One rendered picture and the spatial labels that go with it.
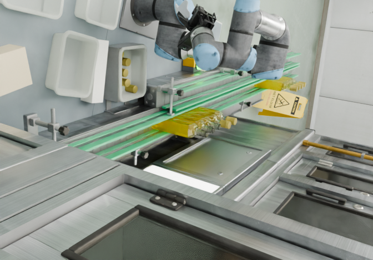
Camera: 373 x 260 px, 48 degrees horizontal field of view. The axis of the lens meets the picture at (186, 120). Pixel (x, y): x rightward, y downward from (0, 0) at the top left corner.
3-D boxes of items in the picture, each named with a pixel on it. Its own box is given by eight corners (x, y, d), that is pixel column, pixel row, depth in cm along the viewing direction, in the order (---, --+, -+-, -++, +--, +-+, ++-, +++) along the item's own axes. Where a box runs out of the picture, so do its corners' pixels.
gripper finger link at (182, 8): (182, -7, 147) (198, 8, 143) (174, 7, 150) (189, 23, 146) (176, -9, 144) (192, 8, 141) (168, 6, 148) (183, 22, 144)
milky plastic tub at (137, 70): (104, 99, 174) (120, 103, 170) (103, 45, 167) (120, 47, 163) (130, 92, 188) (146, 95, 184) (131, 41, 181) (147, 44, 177)
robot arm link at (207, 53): (218, 75, 127) (191, 70, 125) (213, 56, 136) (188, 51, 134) (226, 52, 123) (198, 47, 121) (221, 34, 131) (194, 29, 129)
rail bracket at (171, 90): (155, 112, 185) (179, 118, 179) (156, 75, 180) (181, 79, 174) (159, 111, 187) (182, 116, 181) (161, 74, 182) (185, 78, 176)
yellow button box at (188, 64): (181, 70, 222) (193, 72, 218) (182, 56, 219) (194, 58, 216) (188, 69, 227) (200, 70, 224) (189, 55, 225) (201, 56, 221)
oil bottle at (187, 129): (151, 128, 186) (192, 139, 175) (151, 116, 184) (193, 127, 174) (159, 125, 190) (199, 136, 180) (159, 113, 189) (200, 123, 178)
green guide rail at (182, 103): (161, 108, 188) (176, 111, 184) (161, 106, 188) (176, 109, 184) (290, 62, 331) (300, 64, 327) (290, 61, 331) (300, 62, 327)
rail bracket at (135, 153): (116, 161, 170) (142, 169, 163) (116, 145, 168) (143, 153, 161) (122, 158, 173) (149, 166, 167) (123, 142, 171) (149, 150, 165)
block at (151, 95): (142, 105, 188) (155, 108, 184) (143, 85, 185) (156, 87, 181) (147, 103, 191) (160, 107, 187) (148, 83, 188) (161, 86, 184)
